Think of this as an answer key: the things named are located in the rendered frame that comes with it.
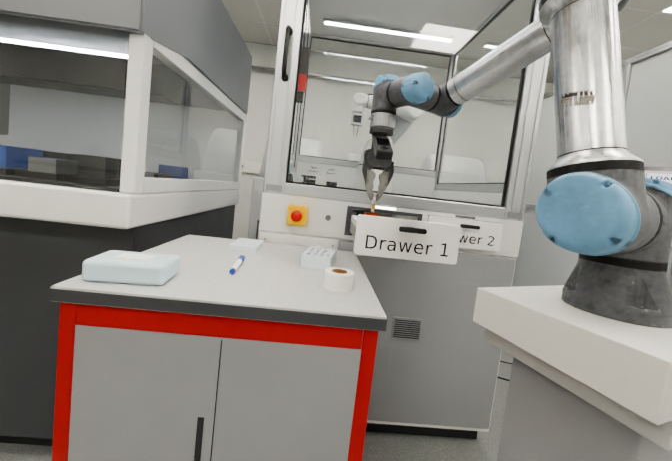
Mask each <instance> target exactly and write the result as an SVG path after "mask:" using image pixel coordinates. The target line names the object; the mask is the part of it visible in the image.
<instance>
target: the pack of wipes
mask: <svg viewBox="0 0 672 461"><path fill-rule="evenodd" d="M179 267H180V257H179V256H178V255H169V254H156V253H143V252H130V251H118V250H110V251H107V252H104V253H102V254H99V255H96V256H94V257H91V258H88V259H86V260H84V261H83V264H82V279H83V280H85V281H94V282H109V283H125V284H140V285H155V286H160V285H163V284H164V283H166V282H167V281H168V280H169V279H171V278H172V277H173V276H175V275H176V274H177V273H178V272H179Z"/></svg>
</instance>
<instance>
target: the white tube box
mask: <svg viewBox="0 0 672 461"><path fill-rule="evenodd" d="M313 249H317V247H313V246H310V247H309V248H308V249H307V250H306V251H305V252H303V253H302V255H301V264H300V267H304V268H310V269H317V270H324V271H325V269H326V268H329V267H332V266H333V264H334V262H335V259H336V250H335V249H332V254H328V248H321V250H320V251H317V255H314V254H313Z"/></svg>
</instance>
